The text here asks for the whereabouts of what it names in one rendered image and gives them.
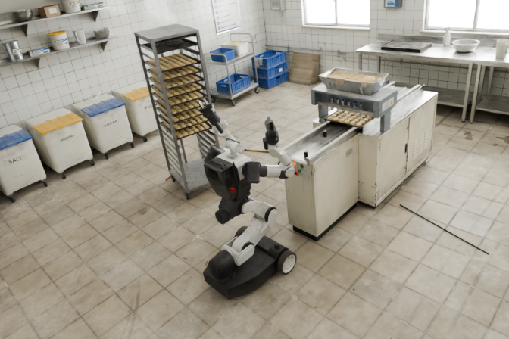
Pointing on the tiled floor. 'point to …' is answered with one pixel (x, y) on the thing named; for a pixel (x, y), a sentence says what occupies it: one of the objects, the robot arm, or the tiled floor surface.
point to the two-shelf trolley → (235, 73)
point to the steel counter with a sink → (483, 54)
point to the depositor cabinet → (394, 148)
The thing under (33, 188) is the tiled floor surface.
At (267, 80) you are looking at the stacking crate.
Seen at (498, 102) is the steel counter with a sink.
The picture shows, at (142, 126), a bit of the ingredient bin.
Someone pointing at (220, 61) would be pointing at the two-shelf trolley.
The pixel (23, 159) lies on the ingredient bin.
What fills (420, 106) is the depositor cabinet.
